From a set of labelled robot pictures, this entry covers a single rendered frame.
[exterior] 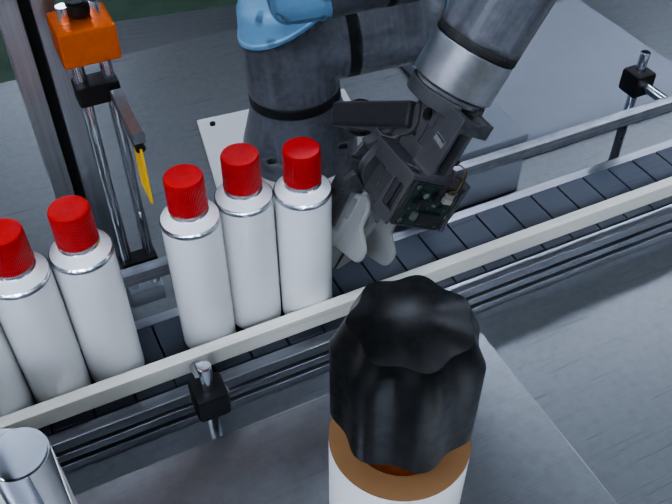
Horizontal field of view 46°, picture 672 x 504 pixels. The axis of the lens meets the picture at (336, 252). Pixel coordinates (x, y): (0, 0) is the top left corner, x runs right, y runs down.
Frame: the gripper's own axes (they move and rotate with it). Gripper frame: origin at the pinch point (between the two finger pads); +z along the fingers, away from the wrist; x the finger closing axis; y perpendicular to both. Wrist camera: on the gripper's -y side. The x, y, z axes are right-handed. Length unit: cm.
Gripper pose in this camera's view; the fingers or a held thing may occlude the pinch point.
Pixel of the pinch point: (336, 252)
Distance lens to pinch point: 79.8
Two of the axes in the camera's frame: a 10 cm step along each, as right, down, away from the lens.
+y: 4.4, 6.3, -6.4
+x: 7.8, 0.9, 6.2
